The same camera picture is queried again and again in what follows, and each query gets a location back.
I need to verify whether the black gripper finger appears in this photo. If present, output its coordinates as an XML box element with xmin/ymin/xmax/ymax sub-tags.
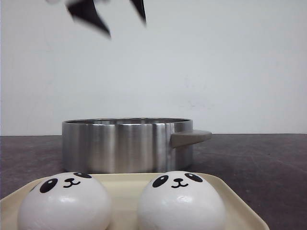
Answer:
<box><xmin>65</xmin><ymin>0</ymin><xmax>111</xmax><ymax>38</ymax></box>
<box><xmin>130</xmin><ymin>0</ymin><xmax>147</xmax><ymax>25</ymax></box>

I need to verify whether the panda bun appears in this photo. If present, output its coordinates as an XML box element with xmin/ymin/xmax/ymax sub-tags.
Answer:
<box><xmin>17</xmin><ymin>172</ymin><xmax>112</xmax><ymax>230</ymax></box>
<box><xmin>137</xmin><ymin>171</ymin><xmax>226</xmax><ymax>230</ymax></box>

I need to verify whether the stainless steel pot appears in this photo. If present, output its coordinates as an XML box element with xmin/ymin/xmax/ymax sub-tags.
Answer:
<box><xmin>62</xmin><ymin>118</ymin><xmax>212</xmax><ymax>173</ymax></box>

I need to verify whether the cream plastic tray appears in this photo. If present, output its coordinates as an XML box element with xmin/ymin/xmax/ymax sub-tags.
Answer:
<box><xmin>0</xmin><ymin>173</ymin><xmax>269</xmax><ymax>230</ymax></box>

